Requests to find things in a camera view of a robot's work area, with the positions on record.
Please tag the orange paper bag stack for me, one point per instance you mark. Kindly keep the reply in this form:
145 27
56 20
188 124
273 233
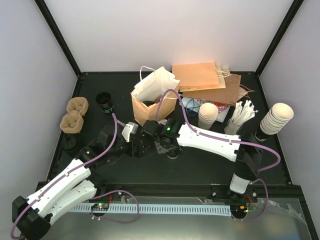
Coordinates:
200 76

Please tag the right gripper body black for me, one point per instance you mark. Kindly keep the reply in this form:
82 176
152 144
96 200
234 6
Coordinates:
162 148

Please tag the black cup lid stack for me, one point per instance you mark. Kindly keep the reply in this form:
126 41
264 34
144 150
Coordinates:
70 143

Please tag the brown kraft paper bag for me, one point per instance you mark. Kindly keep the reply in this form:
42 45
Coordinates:
227 95

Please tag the pulp cup carrier stack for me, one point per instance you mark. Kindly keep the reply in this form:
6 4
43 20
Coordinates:
73 121

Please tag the tall white cup stack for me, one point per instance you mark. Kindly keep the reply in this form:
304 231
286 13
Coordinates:
276 118

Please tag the white paper cup stack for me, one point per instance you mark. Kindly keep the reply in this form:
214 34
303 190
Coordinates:
207 115

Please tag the black paper cup stack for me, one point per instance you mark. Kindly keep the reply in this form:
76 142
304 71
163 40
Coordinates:
105 102

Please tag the checkered paper bag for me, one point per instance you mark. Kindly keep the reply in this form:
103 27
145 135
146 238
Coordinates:
223 109

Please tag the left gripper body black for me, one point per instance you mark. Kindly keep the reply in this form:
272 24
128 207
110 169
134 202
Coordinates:
133 152

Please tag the light blue paper bag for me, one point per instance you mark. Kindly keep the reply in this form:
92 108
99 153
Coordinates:
191 106

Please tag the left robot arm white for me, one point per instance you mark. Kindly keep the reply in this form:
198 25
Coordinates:
79 181

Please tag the orange paper bag white handles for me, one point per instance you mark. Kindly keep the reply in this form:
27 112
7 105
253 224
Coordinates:
152 88

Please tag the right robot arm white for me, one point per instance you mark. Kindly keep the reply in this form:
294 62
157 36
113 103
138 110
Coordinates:
237 149

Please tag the blue slotted cable duct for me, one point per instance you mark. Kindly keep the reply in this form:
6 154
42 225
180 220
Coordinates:
159 209

